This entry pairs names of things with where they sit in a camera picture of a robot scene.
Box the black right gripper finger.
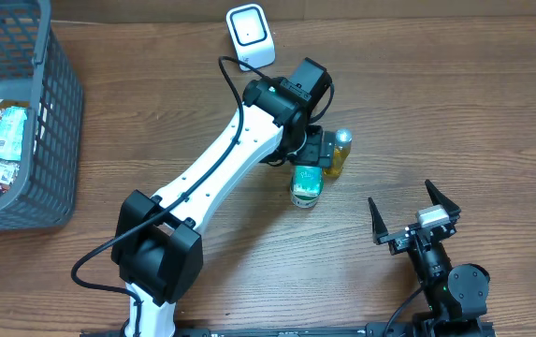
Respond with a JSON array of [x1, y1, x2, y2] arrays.
[[425, 180, 461, 218], [368, 198, 388, 244]]

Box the yellow liquid bottle grey cap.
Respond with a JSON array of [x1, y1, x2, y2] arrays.
[[323, 128, 353, 177]]

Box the green lid white jar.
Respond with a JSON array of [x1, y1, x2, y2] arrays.
[[290, 178, 321, 208]]

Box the Kleenex tissue pack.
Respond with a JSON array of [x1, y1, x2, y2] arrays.
[[292, 166, 323, 198]]

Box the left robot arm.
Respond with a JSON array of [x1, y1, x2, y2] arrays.
[[110, 58, 334, 336]]

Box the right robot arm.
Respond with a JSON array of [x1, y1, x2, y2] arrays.
[[366, 180, 496, 337]]

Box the white barcode scanner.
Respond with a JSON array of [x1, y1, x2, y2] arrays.
[[225, 4, 276, 68]]

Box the white barcode label packet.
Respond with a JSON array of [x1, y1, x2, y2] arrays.
[[0, 161, 20, 185]]

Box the teal snack packet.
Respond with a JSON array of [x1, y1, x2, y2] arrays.
[[0, 106, 27, 162]]

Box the grey plastic mesh basket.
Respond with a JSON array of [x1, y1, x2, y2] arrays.
[[0, 0, 84, 230]]

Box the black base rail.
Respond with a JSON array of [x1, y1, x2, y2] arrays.
[[80, 323, 497, 337]]

